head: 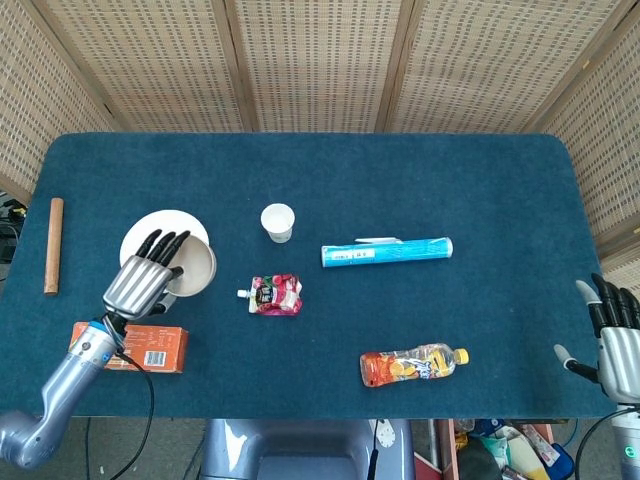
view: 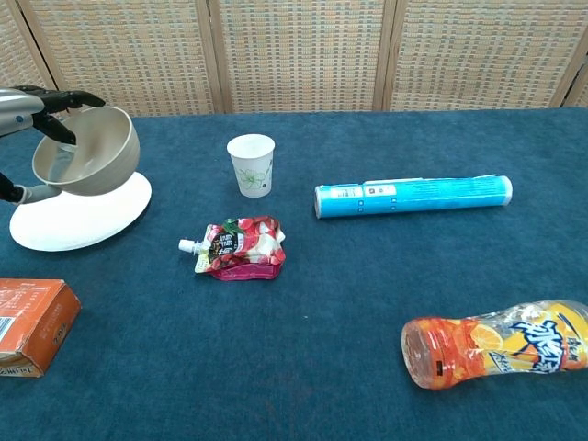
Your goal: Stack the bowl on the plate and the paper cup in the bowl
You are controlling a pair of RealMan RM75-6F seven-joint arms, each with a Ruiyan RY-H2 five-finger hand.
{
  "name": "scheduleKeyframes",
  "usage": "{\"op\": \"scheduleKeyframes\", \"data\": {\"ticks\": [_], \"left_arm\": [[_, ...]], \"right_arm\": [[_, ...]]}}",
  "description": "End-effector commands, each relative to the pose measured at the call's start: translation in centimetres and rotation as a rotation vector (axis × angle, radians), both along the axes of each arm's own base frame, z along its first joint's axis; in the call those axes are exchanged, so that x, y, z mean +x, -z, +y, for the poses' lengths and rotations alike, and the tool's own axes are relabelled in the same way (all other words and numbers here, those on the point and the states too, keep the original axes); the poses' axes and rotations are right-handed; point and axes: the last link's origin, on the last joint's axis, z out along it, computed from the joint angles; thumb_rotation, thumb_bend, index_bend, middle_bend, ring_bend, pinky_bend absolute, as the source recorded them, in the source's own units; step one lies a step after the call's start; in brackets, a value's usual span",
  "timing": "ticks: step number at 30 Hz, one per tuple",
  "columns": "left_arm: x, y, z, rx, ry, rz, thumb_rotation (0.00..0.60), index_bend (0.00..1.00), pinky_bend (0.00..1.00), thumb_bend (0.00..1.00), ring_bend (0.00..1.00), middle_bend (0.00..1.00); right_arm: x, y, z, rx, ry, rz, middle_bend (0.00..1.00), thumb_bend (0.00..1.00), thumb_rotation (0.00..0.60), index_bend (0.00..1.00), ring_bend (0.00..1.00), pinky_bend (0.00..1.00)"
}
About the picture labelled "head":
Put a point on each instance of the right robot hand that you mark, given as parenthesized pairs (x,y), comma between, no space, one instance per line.
(620,360)

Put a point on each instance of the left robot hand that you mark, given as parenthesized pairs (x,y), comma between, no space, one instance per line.
(135,285)

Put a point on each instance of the beige bowl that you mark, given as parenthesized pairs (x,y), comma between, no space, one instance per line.
(197,265)

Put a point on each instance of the white floral paper cup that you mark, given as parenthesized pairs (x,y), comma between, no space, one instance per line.
(277,222)

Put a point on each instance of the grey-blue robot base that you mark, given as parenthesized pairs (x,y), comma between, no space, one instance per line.
(300,450)

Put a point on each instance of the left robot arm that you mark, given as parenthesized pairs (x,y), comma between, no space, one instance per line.
(65,390)

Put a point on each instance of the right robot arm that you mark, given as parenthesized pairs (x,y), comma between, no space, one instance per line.
(629,440)

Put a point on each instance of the white plate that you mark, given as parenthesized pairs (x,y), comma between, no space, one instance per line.
(145,225)

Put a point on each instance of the orange cardboard box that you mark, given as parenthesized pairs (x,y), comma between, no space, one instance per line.
(160,350)

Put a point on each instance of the wooden rod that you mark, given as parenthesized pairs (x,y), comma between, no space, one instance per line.
(54,245)

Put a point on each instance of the red drink pouch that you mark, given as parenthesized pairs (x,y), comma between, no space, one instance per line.
(275,296)

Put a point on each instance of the crate of assorted clutter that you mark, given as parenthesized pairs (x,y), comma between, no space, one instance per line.
(495,450)

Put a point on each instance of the orange drink bottle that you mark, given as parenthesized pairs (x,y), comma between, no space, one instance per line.
(405,367)

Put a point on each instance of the blue felt table cloth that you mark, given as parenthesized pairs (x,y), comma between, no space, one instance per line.
(350,175)

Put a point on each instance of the blue wrap roll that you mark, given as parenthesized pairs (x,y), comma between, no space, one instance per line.
(390,252)

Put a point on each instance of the woven folding screen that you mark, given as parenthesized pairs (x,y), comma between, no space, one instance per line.
(320,60)

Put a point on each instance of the white perforated bracket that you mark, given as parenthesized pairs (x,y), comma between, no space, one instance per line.
(387,434)

